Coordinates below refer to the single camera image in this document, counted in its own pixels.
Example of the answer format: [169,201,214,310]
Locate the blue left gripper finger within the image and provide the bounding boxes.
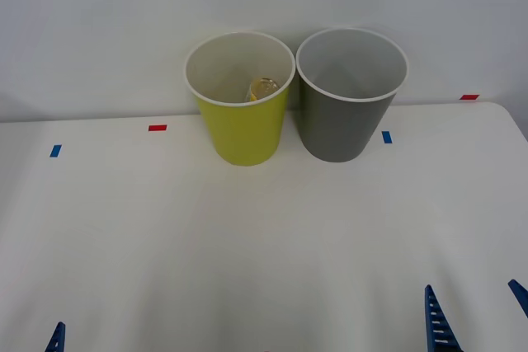
[44,321,67,352]

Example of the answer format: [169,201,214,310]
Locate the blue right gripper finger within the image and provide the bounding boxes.
[423,284,464,352]
[507,279,528,316]

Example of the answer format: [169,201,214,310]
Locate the yellow label plastic bottle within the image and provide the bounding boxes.
[248,77,281,102]

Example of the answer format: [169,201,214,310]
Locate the grey plastic bin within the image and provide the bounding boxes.
[295,26,409,163]

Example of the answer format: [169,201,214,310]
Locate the yellow-green plastic bin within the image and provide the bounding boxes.
[183,29,297,167]

